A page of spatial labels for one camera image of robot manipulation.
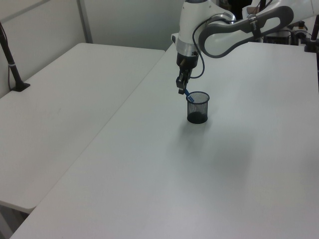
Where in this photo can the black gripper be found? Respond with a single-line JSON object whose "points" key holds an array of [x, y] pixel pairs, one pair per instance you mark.
{"points": [[187, 61]]}

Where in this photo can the blue marker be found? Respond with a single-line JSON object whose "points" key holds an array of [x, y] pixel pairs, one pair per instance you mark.
{"points": [[190, 97]]}

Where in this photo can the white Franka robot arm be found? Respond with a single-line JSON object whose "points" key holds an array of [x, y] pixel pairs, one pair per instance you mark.
{"points": [[224, 37]]}

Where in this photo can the black mesh pen cup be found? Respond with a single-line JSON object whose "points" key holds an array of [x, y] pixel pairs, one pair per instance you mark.
{"points": [[197, 113]]}

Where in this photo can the black control box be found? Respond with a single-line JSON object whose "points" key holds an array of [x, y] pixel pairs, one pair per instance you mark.
{"points": [[277, 37]]}

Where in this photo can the black monitor pole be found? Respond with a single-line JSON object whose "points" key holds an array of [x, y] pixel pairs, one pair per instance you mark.
{"points": [[262, 3]]}

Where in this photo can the small black knob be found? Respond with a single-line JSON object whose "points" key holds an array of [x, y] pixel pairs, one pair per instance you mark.
{"points": [[301, 25]]}

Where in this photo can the grey partition frame post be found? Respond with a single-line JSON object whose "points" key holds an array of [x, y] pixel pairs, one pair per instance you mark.
{"points": [[84, 21]]}

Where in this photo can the black clamped camera stand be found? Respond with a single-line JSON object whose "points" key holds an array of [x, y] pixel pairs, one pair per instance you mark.
{"points": [[313, 37]]}

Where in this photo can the black camera stand with base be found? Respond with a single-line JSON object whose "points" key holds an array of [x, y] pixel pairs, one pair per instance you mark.
{"points": [[11, 64]]}

